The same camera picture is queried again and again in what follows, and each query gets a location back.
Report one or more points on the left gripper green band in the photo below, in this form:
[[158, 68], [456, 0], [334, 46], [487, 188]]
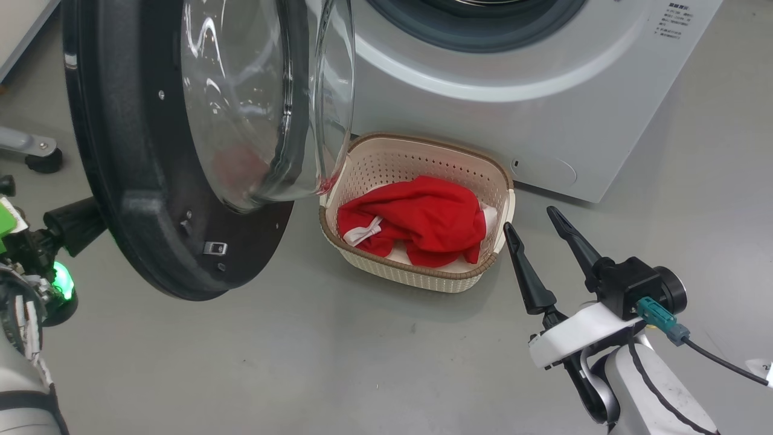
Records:
[[9, 223]]

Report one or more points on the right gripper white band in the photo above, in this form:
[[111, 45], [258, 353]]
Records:
[[574, 332]]

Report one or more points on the round glass washing machine door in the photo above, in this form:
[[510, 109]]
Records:
[[139, 151]]

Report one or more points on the red garment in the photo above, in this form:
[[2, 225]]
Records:
[[423, 217]]

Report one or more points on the cream perforated laundry basket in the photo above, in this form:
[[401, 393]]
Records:
[[416, 278]]

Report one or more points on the white washing machine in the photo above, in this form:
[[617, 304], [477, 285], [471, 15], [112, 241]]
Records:
[[543, 109]]

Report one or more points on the grey rubber door gasket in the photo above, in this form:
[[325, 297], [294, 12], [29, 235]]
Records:
[[423, 36]]

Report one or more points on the round white filter cover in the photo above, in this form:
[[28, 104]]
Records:
[[543, 170]]

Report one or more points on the white partition panel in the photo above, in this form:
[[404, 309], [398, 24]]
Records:
[[18, 30]]

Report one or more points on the grey caster foot bracket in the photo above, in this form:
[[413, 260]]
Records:
[[42, 160]]

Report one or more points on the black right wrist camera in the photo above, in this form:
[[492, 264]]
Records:
[[628, 284]]

